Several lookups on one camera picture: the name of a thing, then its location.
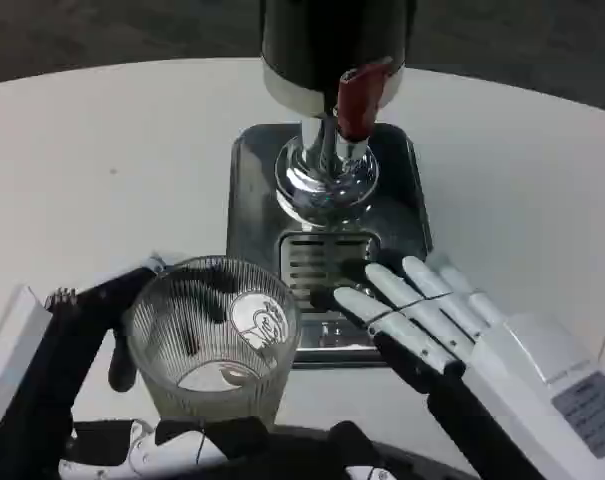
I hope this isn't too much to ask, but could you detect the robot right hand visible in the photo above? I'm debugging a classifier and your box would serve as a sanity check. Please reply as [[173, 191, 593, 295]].
[[309, 248, 605, 480]]

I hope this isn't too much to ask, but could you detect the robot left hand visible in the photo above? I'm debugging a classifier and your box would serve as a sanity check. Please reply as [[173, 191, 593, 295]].
[[0, 253, 384, 480]]

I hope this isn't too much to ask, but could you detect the clear ribbed glass cup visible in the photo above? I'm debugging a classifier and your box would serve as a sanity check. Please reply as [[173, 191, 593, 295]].
[[124, 255, 303, 427]]

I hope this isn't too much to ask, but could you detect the slotted steel drip grate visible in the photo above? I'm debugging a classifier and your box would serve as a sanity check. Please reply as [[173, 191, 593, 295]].
[[277, 232, 383, 312]]

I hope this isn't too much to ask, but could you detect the black drink dispenser chrome stand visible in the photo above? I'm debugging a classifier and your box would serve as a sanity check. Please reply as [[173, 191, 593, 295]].
[[259, 0, 418, 236]]

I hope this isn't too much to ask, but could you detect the dark red tap handle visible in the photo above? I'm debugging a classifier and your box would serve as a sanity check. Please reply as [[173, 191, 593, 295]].
[[335, 63, 395, 143]]

